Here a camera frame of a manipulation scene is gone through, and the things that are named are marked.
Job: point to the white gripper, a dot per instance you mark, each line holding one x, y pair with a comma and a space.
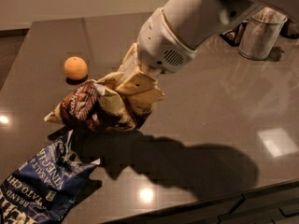
159, 46

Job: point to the brown chip bag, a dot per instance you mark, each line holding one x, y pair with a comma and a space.
96, 106

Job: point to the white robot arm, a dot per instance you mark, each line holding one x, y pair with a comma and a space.
194, 21

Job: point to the blue chip bag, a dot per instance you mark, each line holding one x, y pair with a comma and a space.
44, 188

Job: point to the orange fruit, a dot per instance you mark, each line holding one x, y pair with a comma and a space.
75, 68

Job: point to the metal utensil cup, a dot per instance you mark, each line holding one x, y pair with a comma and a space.
261, 34

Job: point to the black wire napkin holder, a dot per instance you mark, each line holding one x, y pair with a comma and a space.
233, 37

